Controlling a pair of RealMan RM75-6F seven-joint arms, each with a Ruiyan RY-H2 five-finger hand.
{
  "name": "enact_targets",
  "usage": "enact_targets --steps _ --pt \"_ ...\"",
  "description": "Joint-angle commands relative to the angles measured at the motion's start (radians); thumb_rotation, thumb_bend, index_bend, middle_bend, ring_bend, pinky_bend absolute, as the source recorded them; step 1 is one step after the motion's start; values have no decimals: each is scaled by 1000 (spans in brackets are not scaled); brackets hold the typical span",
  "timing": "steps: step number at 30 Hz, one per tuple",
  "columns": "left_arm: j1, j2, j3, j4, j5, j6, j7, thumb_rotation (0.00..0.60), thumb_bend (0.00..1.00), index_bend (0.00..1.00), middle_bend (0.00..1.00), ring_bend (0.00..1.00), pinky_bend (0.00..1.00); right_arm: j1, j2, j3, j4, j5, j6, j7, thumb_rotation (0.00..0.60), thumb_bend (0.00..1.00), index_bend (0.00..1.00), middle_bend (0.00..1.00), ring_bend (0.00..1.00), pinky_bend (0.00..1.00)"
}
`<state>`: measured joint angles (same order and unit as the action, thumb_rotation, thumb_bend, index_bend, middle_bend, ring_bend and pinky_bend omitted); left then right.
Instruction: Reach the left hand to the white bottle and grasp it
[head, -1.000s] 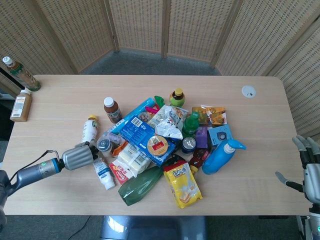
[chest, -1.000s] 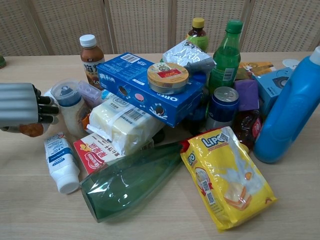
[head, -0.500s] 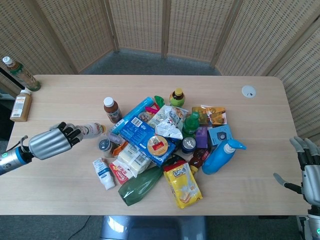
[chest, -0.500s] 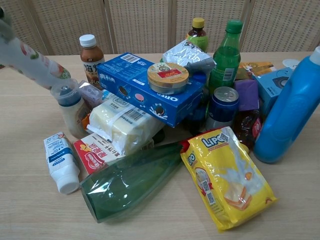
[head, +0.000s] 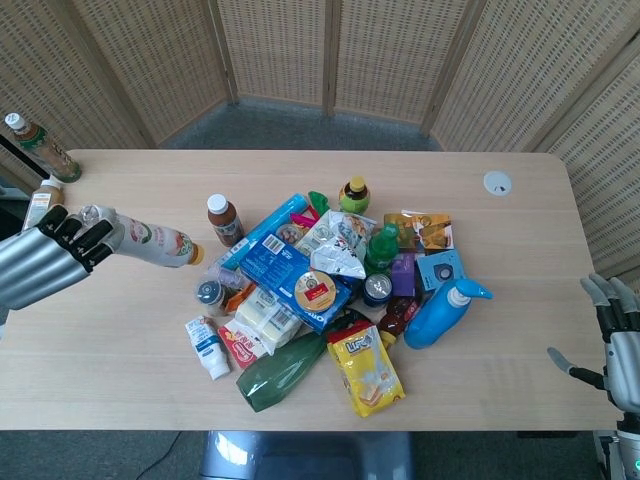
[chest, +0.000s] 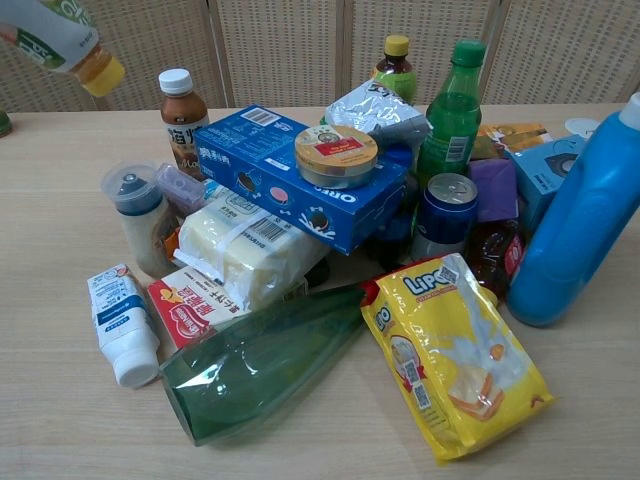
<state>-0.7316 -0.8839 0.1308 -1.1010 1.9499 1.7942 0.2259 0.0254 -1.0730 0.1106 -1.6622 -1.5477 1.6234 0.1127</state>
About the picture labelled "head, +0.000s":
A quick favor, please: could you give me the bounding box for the black side furniture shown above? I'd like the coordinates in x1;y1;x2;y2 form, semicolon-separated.
0;133;32;246

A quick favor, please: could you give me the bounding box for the white crumpled snack bag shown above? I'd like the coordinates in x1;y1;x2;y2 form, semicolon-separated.
294;209;377;280

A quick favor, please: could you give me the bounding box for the brown juice bottle orange label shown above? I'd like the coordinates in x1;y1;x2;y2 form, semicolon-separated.
22;178;66;232

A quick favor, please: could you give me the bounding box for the tea bottle green label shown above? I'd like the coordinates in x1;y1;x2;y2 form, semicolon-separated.
3;112;83;183

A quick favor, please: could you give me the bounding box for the dark blue drink can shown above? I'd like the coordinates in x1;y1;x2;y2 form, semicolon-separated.
362;273;395;308

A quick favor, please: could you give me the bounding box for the woven folding screen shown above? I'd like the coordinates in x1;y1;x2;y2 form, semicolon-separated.
0;0;640;291

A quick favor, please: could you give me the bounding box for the black floor cable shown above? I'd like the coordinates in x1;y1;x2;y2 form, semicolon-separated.
147;430;182;480

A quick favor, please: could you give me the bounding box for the clear jar grey lid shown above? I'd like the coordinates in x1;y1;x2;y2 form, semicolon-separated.
193;267;227;317

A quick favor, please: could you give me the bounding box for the light blue roll package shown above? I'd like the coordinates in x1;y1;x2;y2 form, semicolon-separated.
219;194;307;269

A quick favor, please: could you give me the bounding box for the white cheese pack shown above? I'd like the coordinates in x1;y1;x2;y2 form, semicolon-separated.
234;285;304;356

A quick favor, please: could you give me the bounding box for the purple box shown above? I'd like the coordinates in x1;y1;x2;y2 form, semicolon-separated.
390;252;418;297

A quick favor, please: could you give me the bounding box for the green soda bottle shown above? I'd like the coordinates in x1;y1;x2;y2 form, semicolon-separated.
363;223;401;277

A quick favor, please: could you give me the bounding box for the round gold red tin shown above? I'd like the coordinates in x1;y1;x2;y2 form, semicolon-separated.
293;271;337;315

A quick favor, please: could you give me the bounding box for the dark red sauce bottle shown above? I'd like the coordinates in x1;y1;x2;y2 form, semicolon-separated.
377;294;424;349

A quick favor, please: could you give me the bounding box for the gold orange snack packet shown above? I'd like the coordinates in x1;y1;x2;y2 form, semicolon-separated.
383;209;457;251

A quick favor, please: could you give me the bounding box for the purple small packet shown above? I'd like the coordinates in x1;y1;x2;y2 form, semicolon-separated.
217;265;246;290

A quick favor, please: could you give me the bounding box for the white blue squeeze tube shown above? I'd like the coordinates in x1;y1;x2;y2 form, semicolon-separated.
184;314;232;381

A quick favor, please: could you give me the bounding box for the yellow wafer bag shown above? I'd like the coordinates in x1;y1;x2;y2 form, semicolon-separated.
326;319;406;419

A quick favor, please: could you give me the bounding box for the orange small packet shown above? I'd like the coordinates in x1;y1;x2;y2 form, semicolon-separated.
222;282;256;314

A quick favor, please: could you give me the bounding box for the light blue small box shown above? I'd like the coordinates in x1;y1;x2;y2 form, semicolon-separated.
415;248;467;295

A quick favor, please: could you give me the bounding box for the white milk tea bottle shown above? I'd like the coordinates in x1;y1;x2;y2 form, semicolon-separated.
79;203;205;269

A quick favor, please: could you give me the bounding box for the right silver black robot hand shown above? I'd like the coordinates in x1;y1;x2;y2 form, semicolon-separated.
546;272;640;424

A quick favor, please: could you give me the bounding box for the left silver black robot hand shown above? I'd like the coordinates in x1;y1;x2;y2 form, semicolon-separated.
0;204;126;312

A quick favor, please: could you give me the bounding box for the red white snack packet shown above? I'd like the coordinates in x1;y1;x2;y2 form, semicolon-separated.
217;319;269;370

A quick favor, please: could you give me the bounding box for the green plastic wrapper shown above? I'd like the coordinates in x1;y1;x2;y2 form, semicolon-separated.
305;190;330;216

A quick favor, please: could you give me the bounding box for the white table cable grommet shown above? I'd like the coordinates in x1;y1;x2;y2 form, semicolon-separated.
483;170;515;198

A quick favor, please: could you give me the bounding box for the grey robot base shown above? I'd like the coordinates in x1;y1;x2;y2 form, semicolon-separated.
198;429;417;480

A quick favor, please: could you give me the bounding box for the brown drink bottle white cap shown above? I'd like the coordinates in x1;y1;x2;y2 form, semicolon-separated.
207;194;246;249

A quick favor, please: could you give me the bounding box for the blue dolphin pump bottle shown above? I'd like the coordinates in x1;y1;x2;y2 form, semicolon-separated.
403;277;494;350

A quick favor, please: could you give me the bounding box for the green label bottle yellow cap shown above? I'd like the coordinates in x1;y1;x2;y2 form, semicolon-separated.
338;175;375;215

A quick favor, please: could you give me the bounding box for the blue cookie box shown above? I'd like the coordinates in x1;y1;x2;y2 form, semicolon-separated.
237;232;352;335

